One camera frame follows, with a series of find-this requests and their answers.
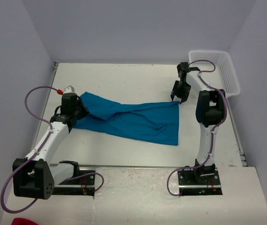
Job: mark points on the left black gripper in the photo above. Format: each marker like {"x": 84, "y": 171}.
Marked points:
{"x": 85, "y": 111}

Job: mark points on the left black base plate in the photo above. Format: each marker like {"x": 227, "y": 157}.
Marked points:
{"x": 83, "y": 186}

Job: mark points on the blue t shirt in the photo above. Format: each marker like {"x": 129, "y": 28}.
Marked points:
{"x": 156, "y": 122}

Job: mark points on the red cloth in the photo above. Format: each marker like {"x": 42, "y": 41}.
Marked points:
{"x": 22, "y": 221}

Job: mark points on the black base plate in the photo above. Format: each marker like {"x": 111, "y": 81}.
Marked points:
{"x": 83, "y": 186}
{"x": 191, "y": 183}

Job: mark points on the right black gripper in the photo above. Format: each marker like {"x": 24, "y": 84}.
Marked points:
{"x": 184, "y": 96}

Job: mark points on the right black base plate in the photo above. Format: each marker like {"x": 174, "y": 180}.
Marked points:
{"x": 191, "y": 183}

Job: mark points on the white plastic basket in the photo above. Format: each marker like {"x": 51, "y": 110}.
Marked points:
{"x": 224, "y": 77}

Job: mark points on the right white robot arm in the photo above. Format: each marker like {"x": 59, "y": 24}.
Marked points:
{"x": 211, "y": 112}

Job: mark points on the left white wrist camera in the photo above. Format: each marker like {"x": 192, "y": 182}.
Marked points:
{"x": 68, "y": 89}

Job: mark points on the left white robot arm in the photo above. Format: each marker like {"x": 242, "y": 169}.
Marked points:
{"x": 33, "y": 176}

